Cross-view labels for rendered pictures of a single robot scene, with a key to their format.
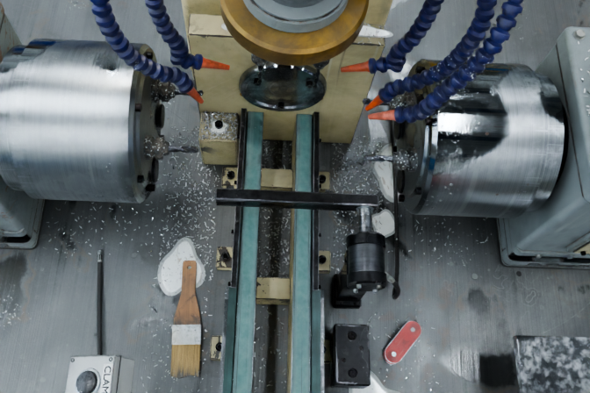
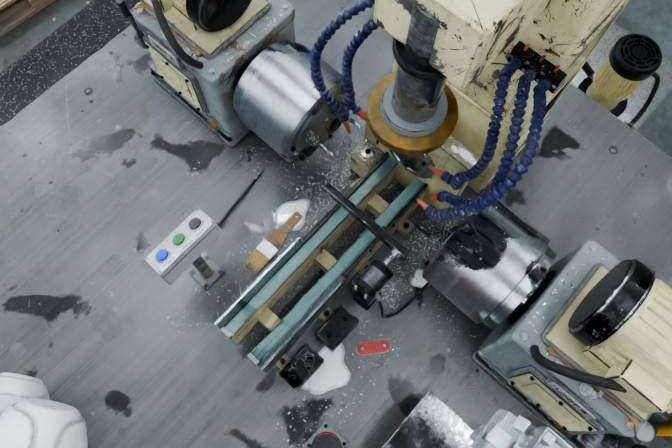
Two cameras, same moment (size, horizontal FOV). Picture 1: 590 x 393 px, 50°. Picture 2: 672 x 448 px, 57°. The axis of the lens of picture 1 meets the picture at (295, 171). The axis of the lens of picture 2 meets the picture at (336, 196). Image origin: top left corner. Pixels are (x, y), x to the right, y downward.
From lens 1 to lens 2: 57 cm
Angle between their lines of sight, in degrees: 18
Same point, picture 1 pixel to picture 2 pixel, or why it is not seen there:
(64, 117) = (276, 93)
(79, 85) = (294, 82)
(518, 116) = (506, 263)
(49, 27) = not seen: hidden behind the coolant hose
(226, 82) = not seen: hidden behind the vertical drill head
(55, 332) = (208, 197)
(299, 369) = (300, 307)
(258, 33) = (375, 117)
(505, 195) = (470, 302)
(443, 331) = (402, 362)
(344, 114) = not seen: hidden behind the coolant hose
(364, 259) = (369, 275)
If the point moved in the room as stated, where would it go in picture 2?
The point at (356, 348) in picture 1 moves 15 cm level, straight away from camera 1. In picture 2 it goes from (341, 325) to (402, 328)
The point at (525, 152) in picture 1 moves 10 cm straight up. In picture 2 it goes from (495, 285) to (508, 274)
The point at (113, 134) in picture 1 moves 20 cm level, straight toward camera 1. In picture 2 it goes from (292, 117) to (267, 196)
